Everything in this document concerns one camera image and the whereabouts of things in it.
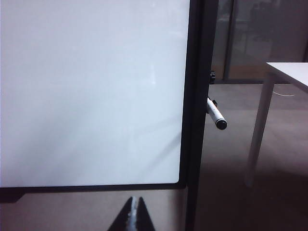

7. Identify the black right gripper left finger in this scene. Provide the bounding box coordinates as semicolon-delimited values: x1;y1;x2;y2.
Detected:
107;196;137;231

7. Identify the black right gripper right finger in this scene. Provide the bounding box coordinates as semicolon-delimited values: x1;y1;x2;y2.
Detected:
136;196;156;231

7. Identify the white marker pen black cap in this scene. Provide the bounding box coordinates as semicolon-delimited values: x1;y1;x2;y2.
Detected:
206;97;228;131

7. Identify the white table with thin legs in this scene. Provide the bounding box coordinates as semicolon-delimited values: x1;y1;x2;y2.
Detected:
244;62;308;188

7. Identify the dark framed glass partition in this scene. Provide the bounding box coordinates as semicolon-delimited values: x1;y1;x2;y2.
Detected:
211;0;308;85

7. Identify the white whiteboard with black frame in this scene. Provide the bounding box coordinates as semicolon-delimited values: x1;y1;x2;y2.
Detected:
0;0;191;203

